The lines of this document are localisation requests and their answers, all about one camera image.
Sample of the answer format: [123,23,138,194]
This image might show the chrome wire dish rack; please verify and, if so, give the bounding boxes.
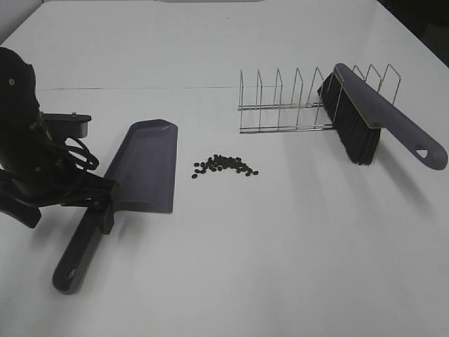
[237,63,401,135]

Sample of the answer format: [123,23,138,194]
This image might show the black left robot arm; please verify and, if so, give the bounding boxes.
[1,47,118,228]

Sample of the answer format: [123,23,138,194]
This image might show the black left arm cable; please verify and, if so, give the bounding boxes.
[52,136,100,183]

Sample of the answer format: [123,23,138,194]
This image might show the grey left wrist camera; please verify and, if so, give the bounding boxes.
[41,112,92,140]

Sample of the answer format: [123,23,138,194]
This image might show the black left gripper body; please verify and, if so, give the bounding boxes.
[1,138,109,209]

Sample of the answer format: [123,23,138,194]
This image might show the purple hand brush black bristles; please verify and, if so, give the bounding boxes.
[318,63,448,171]

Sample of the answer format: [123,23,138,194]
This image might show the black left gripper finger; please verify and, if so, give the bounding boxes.
[94,180,118,234]
[1,205,41,229]

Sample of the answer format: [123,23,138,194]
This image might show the purple plastic dustpan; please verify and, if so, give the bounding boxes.
[52,119,178,294]

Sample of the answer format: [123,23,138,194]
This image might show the pile of coffee beans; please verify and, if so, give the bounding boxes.
[191,154,260,179]

